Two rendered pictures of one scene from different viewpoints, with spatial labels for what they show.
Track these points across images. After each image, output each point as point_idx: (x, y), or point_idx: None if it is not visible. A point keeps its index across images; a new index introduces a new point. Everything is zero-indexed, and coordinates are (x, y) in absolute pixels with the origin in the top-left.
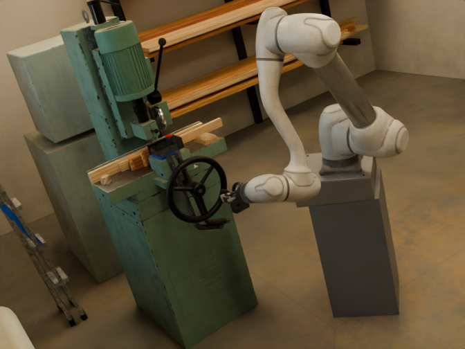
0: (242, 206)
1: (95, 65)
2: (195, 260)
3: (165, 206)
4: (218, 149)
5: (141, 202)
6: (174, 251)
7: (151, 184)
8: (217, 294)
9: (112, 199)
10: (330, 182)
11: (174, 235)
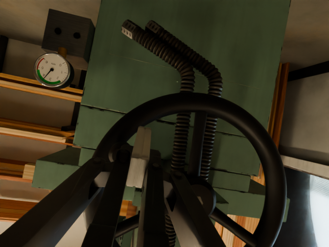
0: (67, 24)
1: None
2: (218, 0)
3: (216, 138)
4: (57, 173)
5: (248, 173)
6: (245, 49)
7: (216, 190)
8: None
9: (285, 208)
10: None
11: (229, 78)
